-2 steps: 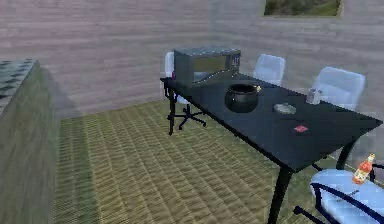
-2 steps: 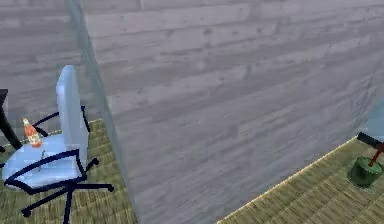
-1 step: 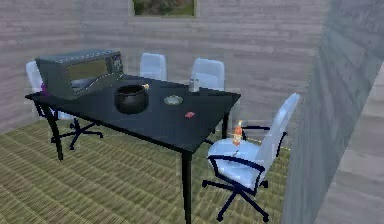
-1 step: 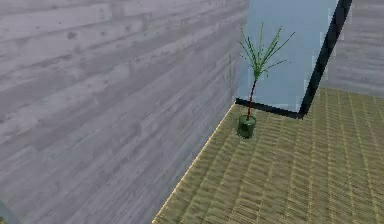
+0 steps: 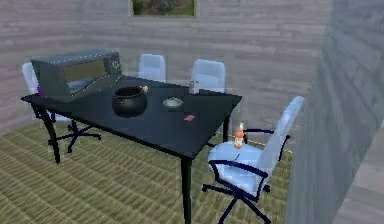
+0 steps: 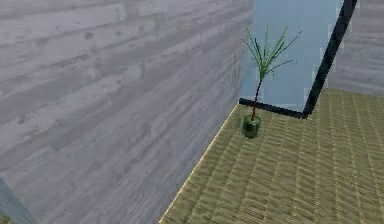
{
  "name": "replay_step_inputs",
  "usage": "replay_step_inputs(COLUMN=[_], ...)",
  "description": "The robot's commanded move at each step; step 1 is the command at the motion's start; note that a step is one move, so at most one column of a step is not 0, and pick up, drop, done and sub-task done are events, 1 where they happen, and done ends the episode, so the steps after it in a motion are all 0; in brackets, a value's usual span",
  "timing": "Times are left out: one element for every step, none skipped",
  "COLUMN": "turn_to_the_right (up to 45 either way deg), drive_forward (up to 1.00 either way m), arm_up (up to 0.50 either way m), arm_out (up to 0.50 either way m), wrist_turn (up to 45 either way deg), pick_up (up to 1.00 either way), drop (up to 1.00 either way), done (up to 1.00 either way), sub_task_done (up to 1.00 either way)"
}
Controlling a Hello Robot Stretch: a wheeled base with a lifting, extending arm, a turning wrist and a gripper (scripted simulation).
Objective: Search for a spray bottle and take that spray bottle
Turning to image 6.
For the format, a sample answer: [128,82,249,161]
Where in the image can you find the green potted house plant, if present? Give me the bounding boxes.
[241,23,303,140]

